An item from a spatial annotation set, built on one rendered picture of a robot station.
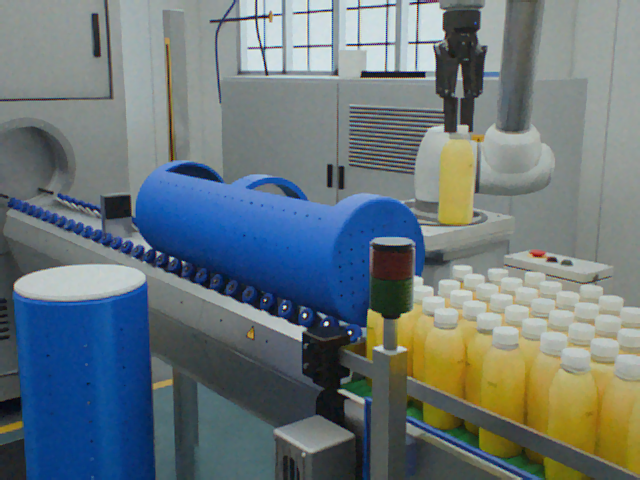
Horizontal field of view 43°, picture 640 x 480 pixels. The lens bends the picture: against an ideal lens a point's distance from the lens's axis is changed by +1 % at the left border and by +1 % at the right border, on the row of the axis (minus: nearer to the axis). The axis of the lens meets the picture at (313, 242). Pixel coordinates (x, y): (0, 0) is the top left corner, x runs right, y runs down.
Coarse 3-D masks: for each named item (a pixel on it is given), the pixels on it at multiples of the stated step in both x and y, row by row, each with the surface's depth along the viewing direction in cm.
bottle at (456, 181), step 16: (448, 144) 161; (464, 144) 160; (448, 160) 161; (464, 160) 160; (448, 176) 161; (464, 176) 160; (448, 192) 161; (464, 192) 161; (448, 208) 162; (464, 208) 162
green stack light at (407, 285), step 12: (372, 288) 113; (384, 288) 111; (396, 288) 111; (408, 288) 112; (372, 300) 113; (384, 300) 112; (396, 300) 111; (408, 300) 112; (384, 312) 112; (396, 312) 112; (408, 312) 113
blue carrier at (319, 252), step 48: (144, 192) 225; (192, 192) 207; (240, 192) 193; (288, 192) 207; (192, 240) 204; (240, 240) 185; (288, 240) 171; (336, 240) 161; (288, 288) 175; (336, 288) 163
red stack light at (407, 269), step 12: (372, 252) 112; (384, 252) 110; (396, 252) 110; (408, 252) 111; (372, 264) 112; (384, 264) 110; (396, 264) 110; (408, 264) 111; (372, 276) 112; (384, 276) 111; (396, 276) 111; (408, 276) 111
